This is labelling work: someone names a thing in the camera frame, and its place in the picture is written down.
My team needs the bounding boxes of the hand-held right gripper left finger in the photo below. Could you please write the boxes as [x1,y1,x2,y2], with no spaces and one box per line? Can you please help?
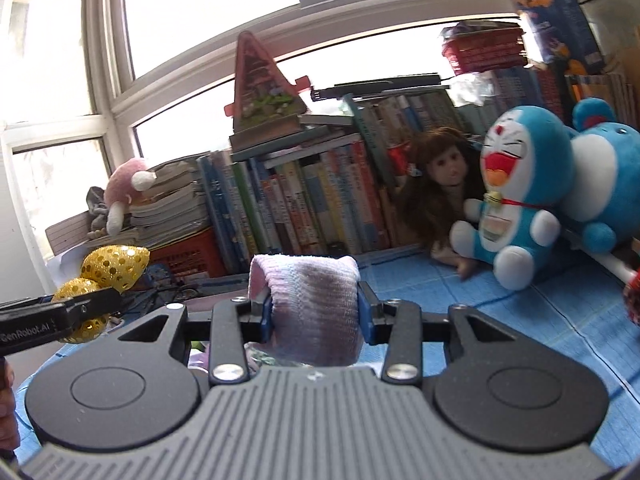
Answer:
[116,292,275,387]

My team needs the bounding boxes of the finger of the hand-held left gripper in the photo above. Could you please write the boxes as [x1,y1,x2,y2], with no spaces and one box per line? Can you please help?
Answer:
[52,287,124,327]

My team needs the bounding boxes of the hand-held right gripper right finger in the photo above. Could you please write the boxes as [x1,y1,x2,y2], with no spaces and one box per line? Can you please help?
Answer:
[356,282,512,386]

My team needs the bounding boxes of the gold sequin soft toy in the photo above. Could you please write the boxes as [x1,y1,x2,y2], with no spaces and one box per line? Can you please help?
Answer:
[52,244,151,345]

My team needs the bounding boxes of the pink knitted sock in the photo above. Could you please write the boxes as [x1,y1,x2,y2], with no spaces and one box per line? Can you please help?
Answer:
[248,254,362,367]

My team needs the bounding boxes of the green white soft item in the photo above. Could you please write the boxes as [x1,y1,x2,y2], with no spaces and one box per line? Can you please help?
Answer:
[245,344,274,369]

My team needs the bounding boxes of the red soft item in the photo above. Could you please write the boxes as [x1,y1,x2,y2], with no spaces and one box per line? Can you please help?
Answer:
[622,270,640,326]

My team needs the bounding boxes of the person's left hand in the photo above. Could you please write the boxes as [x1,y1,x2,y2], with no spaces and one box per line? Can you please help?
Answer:
[0,355,21,453]

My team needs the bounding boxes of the white paper sheets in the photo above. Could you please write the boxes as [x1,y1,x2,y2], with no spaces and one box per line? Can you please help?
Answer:
[47,245,92,272]

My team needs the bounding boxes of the blue round printed card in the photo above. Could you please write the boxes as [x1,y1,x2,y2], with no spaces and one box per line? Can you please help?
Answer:
[145,260,174,287]

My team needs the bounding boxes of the beige lined board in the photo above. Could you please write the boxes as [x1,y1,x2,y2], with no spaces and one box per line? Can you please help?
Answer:
[45,210,102,256]

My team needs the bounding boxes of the red plastic crate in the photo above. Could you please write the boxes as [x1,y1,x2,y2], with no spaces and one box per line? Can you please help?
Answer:
[147,227,227,281]

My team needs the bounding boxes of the grey figurine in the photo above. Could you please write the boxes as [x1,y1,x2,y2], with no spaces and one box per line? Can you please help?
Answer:
[86,186,112,241]

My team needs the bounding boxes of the row of standing books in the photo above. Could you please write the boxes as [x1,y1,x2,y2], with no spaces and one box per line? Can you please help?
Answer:
[197,67,631,276]

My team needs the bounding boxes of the stack of pale paperback books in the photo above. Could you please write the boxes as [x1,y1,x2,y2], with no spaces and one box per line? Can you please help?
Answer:
[130,157,211,252]

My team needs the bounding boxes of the pink white plush toy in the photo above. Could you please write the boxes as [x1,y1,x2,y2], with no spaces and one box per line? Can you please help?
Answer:
[103,157,159,236]

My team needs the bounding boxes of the blue quilted mat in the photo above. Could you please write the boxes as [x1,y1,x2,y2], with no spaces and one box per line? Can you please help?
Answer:
[15,245,640,461]

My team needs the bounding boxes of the red cup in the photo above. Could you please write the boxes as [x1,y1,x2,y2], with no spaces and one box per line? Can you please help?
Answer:
[387,141,414,176]

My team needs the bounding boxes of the brown haired doll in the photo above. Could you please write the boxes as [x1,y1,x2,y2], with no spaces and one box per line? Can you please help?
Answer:
[395,127,486,281]

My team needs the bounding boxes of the small stack of flat books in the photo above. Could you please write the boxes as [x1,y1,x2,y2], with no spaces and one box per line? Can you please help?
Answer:
[230,112,362,169]

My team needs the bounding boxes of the triangular house model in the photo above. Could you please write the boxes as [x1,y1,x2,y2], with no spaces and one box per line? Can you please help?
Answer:
[224,30,314,137]

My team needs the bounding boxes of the long black rod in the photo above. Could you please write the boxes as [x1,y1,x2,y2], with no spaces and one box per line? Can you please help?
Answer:
[310,74,451,102]

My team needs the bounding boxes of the blue cat plush toy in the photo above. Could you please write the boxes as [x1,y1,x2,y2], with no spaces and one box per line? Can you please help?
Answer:
[449,106,581,291]

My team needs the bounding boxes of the white plastic rod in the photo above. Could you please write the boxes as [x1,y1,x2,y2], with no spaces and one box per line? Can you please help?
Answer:
[565,230,634,282]

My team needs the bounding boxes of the red plastic basket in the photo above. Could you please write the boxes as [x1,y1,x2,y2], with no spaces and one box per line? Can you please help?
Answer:
[441,27,529,77]

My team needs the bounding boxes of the large blue plush toy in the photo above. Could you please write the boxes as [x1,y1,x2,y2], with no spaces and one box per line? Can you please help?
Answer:
[560,97,640,256]

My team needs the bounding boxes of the colourful printed box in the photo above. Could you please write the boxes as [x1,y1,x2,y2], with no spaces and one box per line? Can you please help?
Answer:
[515,0,604,79]

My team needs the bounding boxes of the white window frame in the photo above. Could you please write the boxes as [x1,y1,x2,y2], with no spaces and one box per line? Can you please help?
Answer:
[0,0,640,261]

